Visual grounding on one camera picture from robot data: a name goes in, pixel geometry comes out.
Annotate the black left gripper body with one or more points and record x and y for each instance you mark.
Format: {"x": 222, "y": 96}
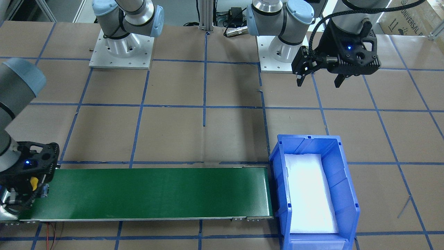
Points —
{"x": 326, "y": 44}

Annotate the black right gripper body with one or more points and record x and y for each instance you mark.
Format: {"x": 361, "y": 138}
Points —
{"x": 14, "y": 174}

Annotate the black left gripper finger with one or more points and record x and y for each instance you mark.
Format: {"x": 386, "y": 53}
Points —
{"x": 303, "y": 64}
{"x": 339, "y": 80}

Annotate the yellow push button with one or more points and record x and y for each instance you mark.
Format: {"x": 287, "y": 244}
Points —
{"x": 41, "y": 190}

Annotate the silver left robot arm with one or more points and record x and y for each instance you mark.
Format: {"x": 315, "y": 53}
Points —
{"x": 290, "y": 20}

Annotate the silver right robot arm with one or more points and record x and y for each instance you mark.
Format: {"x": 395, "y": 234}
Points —
{"x": 22, "y": 81}

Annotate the black power adapter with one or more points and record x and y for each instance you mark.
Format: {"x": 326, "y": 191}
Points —
{"x": 235, "y": 13}

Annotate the blue storage bin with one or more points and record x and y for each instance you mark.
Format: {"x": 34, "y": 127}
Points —
{"x": 340, "y": 185}

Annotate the white foam pad bin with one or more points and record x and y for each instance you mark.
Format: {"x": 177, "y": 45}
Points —
{"x": 312, "y": 207}

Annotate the green conveyor belt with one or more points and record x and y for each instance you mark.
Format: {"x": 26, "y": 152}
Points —
{"x": 152, "y": 194}

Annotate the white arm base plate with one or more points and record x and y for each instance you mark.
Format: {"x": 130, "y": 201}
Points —
{"x": 275, "y": 56}
{"x": 131, "y": 52}

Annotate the aluminium frame post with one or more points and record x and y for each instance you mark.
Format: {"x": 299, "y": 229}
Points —
{"x": 206, "y": 15}

